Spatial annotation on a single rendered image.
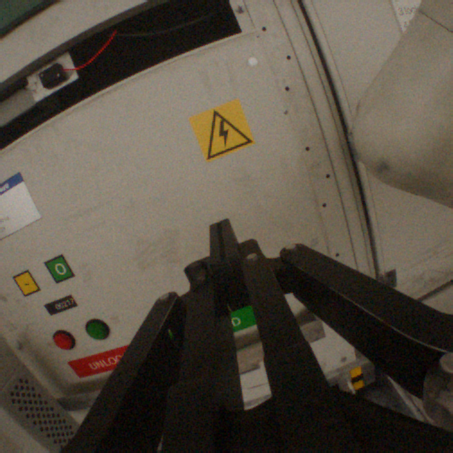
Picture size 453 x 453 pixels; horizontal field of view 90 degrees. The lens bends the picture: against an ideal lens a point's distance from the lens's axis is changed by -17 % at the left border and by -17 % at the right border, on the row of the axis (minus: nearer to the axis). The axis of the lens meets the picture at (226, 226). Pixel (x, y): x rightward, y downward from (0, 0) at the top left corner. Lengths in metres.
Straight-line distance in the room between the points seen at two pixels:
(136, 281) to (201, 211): 0.12
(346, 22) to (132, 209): 0.46
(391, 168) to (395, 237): 0.35
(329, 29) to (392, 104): 0.30
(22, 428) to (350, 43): 0.75
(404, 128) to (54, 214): 0.36
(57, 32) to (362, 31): 0.53
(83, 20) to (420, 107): 0.51
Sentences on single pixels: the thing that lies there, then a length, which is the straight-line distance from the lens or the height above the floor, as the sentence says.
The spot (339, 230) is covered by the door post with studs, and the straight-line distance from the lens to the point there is 0.56.
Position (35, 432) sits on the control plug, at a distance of 0.44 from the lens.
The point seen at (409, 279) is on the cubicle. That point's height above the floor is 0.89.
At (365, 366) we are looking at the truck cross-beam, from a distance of 0.48.
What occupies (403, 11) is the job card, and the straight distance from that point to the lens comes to 0.63.
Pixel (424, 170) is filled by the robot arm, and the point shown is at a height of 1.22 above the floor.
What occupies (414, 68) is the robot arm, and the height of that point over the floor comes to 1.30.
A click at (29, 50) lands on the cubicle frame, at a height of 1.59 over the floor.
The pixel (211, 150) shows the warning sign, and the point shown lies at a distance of 0.29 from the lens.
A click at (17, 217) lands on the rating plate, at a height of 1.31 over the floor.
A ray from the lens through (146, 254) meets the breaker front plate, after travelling 0.32.
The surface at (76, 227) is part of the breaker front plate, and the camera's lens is 0.34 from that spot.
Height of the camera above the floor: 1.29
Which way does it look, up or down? 17 degrees down
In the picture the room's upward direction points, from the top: 22 degrees counter-clockwise
